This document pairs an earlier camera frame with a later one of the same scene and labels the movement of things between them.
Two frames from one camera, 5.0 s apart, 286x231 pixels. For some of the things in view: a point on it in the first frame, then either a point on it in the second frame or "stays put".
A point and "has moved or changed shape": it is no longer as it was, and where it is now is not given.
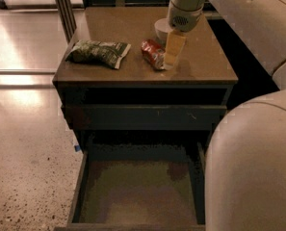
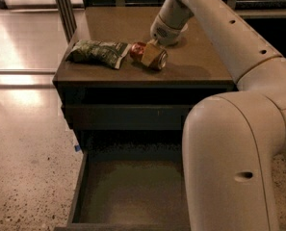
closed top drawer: (102, 117) stays put
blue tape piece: (77, 147) stays put
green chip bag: (106, 53) stays put
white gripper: (185, 19) → (163, 33)
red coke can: (153, 52) has moved or changed shape
